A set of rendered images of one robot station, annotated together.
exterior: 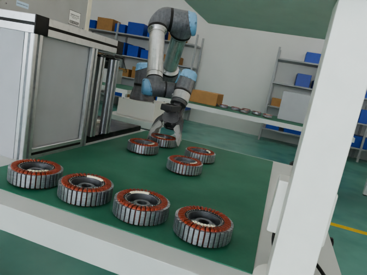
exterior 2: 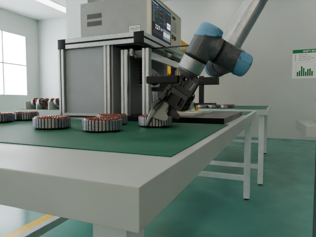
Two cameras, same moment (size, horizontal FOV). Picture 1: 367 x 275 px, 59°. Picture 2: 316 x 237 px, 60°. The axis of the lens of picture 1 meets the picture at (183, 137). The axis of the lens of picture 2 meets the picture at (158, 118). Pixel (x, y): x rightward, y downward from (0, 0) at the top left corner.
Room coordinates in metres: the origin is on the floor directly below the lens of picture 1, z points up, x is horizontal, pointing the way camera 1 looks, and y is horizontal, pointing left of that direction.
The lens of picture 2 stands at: (1.41, -0.82, 0.84)
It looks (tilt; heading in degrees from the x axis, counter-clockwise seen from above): 4 degrees down; 97
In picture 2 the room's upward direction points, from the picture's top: straight up
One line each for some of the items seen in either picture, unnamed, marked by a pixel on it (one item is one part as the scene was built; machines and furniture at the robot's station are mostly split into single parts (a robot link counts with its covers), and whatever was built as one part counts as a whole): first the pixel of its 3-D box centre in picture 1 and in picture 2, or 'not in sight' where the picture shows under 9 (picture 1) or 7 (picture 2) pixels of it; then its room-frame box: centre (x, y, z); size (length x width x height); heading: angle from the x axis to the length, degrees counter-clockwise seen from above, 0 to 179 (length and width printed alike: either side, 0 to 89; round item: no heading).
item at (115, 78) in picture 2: not in sight; (145, 84); (1.16, 0.65, 0.92); 0.66 x 0.01 x 0.30; 74
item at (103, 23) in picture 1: (108, 25); not in sight; (8.42, 2.35, 1.93); 0.42 x 0.40 x 0.29; 76
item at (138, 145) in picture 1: (143, 146); (112, 119); (1.13, 0.13, 0.77); 0.11 x 0.11 x 0.04
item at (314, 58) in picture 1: (313, 59); not in sight; (7.08, -2.38, 1.88); 0.42 x 0.36 x 0.21; 165
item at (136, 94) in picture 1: (142, 91); not in sight; (2.00, 0.30, 0.90); 0.15 x 0.15 x 0.10
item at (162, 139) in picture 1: (162, 140); (155, 120); (1.29, 0.08, 0.77); 0.11 x 0.11 x 0.04
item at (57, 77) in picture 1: (60, 98); (85, 84); (0.93, 0.37, 0.91); 0.28 x 0.03 x 0.32; 164
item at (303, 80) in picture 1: (302, 81); not in sight; (7.11, -2.27, 1.41); 0.42 x 0.28 x 0.26; 166
